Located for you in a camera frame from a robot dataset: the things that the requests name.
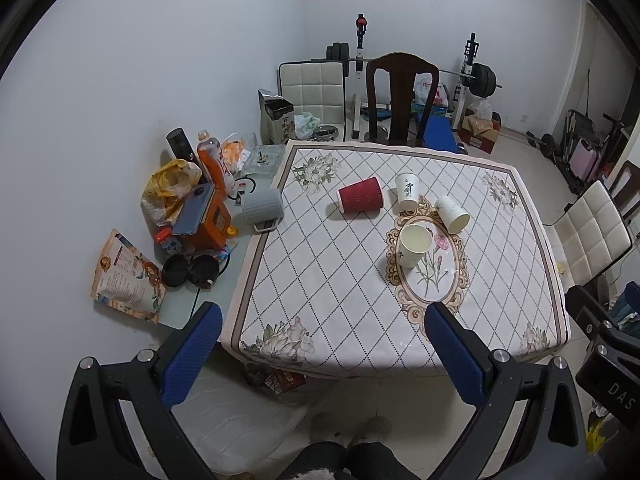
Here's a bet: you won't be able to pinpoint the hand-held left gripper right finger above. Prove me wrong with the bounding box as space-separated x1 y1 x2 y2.
424 302 592 480

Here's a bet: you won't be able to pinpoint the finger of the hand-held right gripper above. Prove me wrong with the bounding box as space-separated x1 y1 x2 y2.
565 285 626 341

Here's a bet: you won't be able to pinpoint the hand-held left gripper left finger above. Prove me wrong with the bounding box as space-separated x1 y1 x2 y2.
56 301 226 480

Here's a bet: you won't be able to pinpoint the red ribbed paper cup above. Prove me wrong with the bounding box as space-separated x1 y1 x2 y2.
336 176 385 216

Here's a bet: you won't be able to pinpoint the white paper cup dark print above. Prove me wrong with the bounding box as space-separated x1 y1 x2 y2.
396 223 433 268

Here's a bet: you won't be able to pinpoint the white speckled paper cup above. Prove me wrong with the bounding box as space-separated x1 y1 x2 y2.
434 195 471 235

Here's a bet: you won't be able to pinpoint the white paper cup green print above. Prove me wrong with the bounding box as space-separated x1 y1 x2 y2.
394 172 420 213

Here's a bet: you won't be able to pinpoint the white padded chair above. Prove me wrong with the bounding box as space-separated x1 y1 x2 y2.
277 60 347 143
542 180 635 292

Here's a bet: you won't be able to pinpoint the brown snack packet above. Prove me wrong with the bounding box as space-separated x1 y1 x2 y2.
244 364 307 394

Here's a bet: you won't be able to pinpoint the colourful snack bag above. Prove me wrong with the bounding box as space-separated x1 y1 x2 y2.
89 228 169 324

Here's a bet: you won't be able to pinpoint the grey slipper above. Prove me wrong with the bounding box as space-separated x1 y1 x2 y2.
356 415 394 445

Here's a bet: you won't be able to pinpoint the small blue bottle red cap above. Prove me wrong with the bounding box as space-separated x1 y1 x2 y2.
154 227 185 257

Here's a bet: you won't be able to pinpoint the orange box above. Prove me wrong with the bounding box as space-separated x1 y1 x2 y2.
192 194 233 252

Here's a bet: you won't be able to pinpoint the pink suitcase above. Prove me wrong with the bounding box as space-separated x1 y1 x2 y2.
570 137 604 181

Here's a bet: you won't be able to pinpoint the floral printed tablecloth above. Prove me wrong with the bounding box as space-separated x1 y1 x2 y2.
219 140 572 380

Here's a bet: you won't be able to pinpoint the person's legs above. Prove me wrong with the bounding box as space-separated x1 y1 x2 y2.
279 440 427 480

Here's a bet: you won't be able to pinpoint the grey ribbed mug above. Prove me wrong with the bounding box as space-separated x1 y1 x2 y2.
241 188 285 234

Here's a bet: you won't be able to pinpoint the yellow plastic bag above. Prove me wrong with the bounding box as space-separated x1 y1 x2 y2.
140 158 204 227

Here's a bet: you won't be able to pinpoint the black dumbbell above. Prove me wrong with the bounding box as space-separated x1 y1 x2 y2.
525 130 557 152

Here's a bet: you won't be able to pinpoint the orange drink bottle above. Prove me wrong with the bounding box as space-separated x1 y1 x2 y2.
196 130 237 197

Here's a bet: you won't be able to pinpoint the red cardboard box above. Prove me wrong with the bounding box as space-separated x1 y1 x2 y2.
457 109 503 155

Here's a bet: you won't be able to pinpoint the black cylinder speaker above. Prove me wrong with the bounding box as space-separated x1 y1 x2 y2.
166 128 199 167

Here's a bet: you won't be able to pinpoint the clear plastic container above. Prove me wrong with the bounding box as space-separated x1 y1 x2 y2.
239 132 287 179

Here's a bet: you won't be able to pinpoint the blue weight bench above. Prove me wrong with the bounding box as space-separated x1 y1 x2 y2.
412 109 459 154

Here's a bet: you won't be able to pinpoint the barbell with black plates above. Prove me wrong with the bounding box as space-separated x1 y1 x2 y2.
326 42 504 99

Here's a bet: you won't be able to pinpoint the open brown cardboard box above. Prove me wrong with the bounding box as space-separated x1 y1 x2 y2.
258 88 295 146

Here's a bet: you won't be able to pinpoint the white green plastic bag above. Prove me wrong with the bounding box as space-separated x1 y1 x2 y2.
293 112 321 140

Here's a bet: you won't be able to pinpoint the dark wooden chair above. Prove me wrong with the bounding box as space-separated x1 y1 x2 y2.
363 52 441 149

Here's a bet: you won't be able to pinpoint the white plastic bag red print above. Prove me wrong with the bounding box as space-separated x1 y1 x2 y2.
412 72 449 109

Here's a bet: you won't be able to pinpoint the white squat rack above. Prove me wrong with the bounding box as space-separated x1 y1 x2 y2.
345 12 480 142

